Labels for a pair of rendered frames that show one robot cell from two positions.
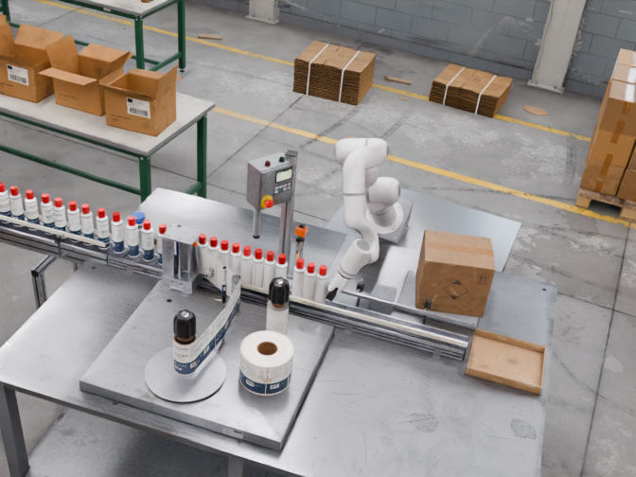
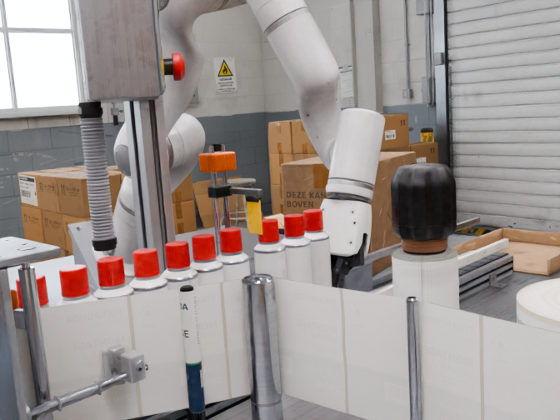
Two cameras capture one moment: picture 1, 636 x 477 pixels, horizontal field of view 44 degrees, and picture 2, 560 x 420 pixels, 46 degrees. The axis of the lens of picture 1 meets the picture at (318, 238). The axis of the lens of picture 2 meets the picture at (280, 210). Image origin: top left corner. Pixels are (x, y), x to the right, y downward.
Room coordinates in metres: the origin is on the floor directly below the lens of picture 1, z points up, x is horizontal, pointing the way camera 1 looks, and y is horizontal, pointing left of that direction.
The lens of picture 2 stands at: (2.14, 0.94, 1.26)
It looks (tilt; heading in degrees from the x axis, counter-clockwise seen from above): 9 degrees down; 301
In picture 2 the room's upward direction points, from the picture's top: 4 degrees counter-clockwise
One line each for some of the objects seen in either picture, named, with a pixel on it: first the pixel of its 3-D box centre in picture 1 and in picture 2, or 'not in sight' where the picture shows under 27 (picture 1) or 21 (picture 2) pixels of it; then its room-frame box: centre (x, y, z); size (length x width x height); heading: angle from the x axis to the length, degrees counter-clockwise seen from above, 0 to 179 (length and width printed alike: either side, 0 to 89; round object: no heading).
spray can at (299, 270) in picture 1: (298, 279); (272, 282); (2.68, 0.06, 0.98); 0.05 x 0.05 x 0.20
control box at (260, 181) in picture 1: (270, 181); (122, 32); (2.80, 0.22, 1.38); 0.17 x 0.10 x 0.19; 131
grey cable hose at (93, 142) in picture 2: (256, 217); (97, 177); (2.83, 0.27, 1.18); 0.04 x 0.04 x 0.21
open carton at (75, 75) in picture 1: (90, 76); not in sight; (4.55, 1.53, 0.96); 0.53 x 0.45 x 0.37; 161
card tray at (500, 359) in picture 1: (506, 360); (522, 249); (2.45, -0.83, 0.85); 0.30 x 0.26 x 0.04; 76
